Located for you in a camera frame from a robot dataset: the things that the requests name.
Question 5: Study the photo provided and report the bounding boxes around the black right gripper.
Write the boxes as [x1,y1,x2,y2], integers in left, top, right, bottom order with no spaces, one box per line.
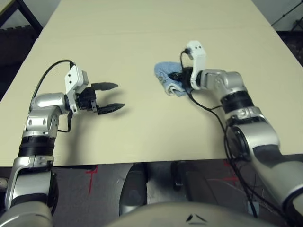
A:
[168,67,196,92]

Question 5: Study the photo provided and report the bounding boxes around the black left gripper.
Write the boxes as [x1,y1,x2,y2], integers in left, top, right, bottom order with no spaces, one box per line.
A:
[75,82,126,116]

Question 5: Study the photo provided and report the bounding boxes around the light blue terry rag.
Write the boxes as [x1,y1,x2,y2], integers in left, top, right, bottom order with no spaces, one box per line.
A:
[154,61,190,97]

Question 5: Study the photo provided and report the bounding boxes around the grey robot left leg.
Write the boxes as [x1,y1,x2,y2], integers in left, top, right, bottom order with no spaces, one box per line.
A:
[118,163,149,215]

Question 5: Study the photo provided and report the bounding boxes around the grey robot leg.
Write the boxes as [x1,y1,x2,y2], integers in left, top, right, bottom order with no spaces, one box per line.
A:
[170,160,220,204]
[118,163,149,215]

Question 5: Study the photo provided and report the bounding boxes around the black jagged-edge foam mat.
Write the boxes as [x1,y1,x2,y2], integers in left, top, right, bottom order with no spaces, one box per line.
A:
[0,24,40,100]

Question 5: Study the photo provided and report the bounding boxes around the grey robot right leg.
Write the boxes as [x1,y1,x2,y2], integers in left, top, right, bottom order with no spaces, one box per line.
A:
[170,160,220,204]

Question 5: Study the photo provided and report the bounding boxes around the beige black-framed side table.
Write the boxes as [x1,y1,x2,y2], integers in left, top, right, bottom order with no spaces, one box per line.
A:
[0,0,44,32]

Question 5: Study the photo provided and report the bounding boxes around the black floor mat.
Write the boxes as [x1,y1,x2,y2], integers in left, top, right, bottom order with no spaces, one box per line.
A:
[275,29,303,65]

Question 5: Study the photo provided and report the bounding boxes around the black tripod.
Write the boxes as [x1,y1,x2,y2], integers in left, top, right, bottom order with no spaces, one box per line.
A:
[270,0,303,27]

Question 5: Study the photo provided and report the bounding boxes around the grey robot torso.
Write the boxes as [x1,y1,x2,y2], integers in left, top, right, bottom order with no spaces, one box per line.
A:
[104,201,269,227]

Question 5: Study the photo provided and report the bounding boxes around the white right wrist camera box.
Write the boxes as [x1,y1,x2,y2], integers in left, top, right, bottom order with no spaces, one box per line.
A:
[185,40,207,91]

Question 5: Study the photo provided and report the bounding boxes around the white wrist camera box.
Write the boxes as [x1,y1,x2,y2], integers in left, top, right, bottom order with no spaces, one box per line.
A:
[64,62,90,114]
[185,40,207,91]

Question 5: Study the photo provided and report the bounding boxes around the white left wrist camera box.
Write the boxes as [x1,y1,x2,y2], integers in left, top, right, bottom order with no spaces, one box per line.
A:
[64,62,90,114]

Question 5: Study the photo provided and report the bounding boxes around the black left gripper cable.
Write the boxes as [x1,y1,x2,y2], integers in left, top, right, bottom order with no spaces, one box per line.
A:
[57,110,72,133]

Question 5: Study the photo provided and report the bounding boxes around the black left wrist camera cable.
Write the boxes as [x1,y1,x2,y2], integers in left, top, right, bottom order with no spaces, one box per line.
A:
[31,59,75,112]

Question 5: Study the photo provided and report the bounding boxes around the black floor cables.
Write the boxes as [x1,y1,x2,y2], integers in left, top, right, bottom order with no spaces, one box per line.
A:
[233,165,285,219]

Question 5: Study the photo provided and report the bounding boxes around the white floor cables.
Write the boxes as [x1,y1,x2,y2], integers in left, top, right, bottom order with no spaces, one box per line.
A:
[254,188,281,215]

